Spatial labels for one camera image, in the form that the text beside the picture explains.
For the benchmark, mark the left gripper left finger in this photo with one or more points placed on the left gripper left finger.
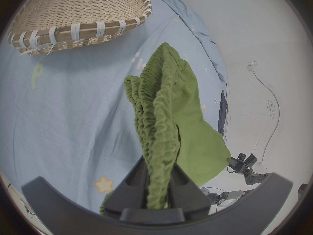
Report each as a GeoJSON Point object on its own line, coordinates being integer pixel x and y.
{"type": "Point", "coordinates": [129, 192]}

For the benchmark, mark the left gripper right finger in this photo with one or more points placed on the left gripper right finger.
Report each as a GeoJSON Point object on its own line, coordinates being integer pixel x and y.
{"type": "Point", "coordinates": [188, 194]}

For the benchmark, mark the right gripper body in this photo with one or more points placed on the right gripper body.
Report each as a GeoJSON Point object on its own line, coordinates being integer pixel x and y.
{"type": "Point", "coordinates": [237, 166]}

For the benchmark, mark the green shorts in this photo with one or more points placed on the green shorts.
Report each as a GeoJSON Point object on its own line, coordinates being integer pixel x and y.
{"type": "Point", "coordinates": [185, 121]}

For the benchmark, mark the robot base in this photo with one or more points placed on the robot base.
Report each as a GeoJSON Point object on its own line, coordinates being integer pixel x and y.
{"type": "Point", "coordinates": [234, 194]}

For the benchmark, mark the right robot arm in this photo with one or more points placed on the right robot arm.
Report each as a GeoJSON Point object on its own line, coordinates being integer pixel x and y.
{"type": "Point", "coordinates": [250, 179]}

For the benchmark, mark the bed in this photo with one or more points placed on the bed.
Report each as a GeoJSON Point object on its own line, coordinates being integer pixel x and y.
{"type": "Point", "coordinates": [61, 119]}

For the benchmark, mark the round woven basket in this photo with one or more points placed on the round woven basket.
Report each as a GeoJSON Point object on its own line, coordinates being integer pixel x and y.
{"type": "Point", "coordinates": [73, 8]}

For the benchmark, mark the pale blue quilt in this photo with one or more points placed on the pale blue quilt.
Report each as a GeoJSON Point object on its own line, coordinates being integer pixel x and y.
{"type": "Point", "coordinates": [193, 28]}

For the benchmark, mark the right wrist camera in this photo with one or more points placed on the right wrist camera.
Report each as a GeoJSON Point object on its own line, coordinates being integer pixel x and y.
{"type": "Point", "coordinates": [241, 156]}

